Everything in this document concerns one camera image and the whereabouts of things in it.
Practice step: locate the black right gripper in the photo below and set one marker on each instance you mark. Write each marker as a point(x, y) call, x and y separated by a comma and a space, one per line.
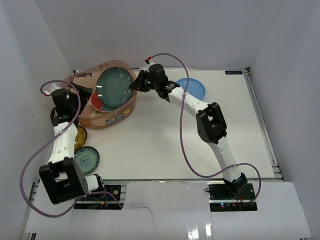
point(138, 83)

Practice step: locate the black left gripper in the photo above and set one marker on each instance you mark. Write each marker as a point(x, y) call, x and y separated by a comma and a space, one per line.
point(75, 94)

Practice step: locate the red plate with teal waves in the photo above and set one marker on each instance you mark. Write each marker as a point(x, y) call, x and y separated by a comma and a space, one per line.
point(99, 105)

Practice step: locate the cream plate with black flowers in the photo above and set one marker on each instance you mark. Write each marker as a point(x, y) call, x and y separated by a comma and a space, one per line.
point(97, 113)

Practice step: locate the dark teal ceramic plate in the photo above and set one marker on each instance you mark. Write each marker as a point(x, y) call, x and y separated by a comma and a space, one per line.
point(112, 87)

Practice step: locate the light blue plastic plate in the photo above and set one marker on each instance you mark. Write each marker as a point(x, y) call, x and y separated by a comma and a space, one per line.
point(193, 87)

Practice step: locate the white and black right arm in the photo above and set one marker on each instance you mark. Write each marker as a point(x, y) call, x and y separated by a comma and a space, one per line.
point(210, 122)

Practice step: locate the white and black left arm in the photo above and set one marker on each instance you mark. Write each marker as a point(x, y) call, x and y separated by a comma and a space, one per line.
point(62, 177)

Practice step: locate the pink translucent plastic bin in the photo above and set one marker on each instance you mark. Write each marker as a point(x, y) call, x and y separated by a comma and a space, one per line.
point(88, 79)

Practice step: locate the yellow and black patterned plate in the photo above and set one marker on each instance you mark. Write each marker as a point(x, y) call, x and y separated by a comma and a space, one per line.
point(80, 138)

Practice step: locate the blue and white porcelain plate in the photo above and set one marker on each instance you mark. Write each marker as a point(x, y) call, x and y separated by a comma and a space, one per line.
point(87, 158)

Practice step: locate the small blue label sticker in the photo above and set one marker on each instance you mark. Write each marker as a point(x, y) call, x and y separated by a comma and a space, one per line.
point(233, 72)

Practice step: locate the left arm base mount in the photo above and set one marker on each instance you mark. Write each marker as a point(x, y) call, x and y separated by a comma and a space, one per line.
point(113, 200)

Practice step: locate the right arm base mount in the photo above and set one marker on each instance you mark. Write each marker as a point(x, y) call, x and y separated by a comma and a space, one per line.
point(222, 199)

